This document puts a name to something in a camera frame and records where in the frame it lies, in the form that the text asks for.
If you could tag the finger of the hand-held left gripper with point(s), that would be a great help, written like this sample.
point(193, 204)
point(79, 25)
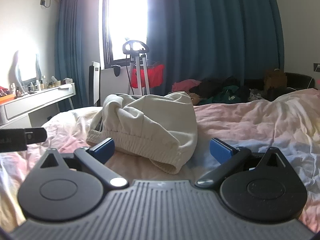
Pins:
point(36, 135)

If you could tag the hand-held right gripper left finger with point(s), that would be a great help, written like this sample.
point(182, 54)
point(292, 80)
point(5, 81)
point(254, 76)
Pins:
point(103, 149)

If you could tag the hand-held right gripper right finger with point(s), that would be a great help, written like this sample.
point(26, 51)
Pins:
point(220, 152)

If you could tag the black clothes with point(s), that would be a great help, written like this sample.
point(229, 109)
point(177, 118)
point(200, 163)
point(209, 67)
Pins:
point(212, 86)

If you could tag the white dressing desk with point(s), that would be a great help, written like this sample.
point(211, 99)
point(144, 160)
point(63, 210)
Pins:
point(37, 102)

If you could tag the pink and blue blanket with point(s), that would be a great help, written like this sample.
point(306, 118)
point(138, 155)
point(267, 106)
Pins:
point(250, 125)

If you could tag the orange tray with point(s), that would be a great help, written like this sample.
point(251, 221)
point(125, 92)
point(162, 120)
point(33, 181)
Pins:
point(6, 98)

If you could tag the row of cosmetic bottles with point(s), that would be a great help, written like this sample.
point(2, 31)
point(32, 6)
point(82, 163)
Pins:
point(37, 85)

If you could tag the green garment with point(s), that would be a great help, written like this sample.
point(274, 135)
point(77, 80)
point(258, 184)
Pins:
point(220, 96)

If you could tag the white tissue box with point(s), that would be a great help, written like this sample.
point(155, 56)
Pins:
point(67, 81)

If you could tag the black and white chair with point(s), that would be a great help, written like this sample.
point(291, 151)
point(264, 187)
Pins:
point(94, 85)

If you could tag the vanity mirror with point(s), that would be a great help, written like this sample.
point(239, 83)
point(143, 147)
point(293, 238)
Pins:
point(26, 67)

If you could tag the pink cloth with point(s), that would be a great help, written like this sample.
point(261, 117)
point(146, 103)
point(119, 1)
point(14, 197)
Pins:
point(185, 85)

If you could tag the garment steamer stand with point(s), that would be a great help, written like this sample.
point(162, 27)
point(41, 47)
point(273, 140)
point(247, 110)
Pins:
point(145, 75)

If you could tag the red cloth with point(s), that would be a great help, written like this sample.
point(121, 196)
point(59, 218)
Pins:
point(156, 76)

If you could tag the black headboard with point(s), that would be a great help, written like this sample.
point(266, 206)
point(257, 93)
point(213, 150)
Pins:
point(300, 80)

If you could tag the window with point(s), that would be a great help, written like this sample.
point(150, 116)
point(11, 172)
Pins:
point(125, 17)

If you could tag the white wall socket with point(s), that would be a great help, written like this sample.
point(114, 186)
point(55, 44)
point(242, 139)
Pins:
point(317, 67)

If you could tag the dark wall socket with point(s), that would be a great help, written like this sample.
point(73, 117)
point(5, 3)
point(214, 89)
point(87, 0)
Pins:
point(42, 2)

